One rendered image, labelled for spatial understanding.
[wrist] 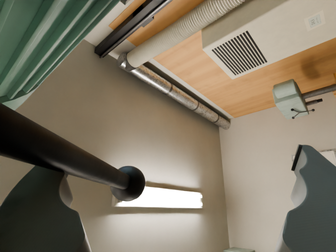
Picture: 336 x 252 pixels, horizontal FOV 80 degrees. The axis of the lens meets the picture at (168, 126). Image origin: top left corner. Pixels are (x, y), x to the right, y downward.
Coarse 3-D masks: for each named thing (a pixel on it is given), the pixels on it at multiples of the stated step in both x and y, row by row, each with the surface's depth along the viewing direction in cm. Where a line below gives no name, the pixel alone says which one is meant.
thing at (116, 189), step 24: (0, 120) 5; (24, 120) 6; (0, 144) 6; (24, 144) 6; (48, 144) 7; (72, 144) 9; (48, 168) 8; (72, 168) 9; (96, 168) 11; (120, 168) 20; (120, 192) 19
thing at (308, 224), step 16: (304, 144) 11; (304, 160) 10; (320, 160) 9; (304, 176) 8; (320, 176) 8; (304, 192) 8; (320, 192) 8; (304, 208) 7; (320, 208) 7; (288, 224) 7; (304, 224) 7; (320, 224) 6; (288, 240) 6; (304, 240) 6; (320, 240) 6
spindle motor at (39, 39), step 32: (0, 0) 9; (32, 0) 9; (64, 0) 10; (96, 0) 12; (0, 32) 11; (32, 32) 11; (64, 32) 12; (0, 64) 14; (32, 64) 15; (0, 96) 19
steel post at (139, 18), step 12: (156, 0) 141; (168, 0) 139; (132, 12) 157; (144, 12) 150; (156, 12) 150; (120, 24) 166; (132, 24) 160; (144, 24) 159; (108, 36) 176; (120, 36) 171; (96, 48) 187; (108, 48) 184
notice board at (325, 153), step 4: (320, 152) 244; (324, 152) 241; (328, 152) 239; (332, 152) 236; (292, 156) 262; (324, 156) 240; (328, 156) 238; (332, 156) 235; (292, 160) 261; (332, 160) 234
